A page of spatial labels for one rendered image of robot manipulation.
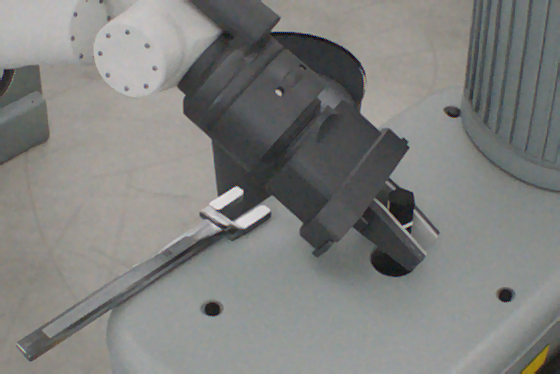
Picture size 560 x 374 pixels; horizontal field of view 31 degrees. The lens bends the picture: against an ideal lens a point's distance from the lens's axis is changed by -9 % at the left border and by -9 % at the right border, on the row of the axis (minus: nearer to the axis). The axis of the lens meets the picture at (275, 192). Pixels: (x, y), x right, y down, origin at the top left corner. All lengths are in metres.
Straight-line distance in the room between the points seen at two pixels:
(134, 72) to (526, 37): 0.31
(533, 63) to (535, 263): 0.16
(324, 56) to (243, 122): 2.60
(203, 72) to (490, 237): 0.27
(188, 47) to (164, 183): 3.00
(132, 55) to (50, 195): 3.02
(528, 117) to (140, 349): 0.37
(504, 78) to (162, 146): 3.09
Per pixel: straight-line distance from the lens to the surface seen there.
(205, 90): 0.78
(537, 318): 0.84
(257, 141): 0.78
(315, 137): 0.79
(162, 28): 0.77
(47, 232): 3.65
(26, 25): 0.88
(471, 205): 0.91
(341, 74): 3.36
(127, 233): 3.60
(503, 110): 0.92
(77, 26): 0.86
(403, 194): 0.81
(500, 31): 0.89
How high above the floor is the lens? 2.49
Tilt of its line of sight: 42 degrees down
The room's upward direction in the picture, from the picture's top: 1 degrees clockwise
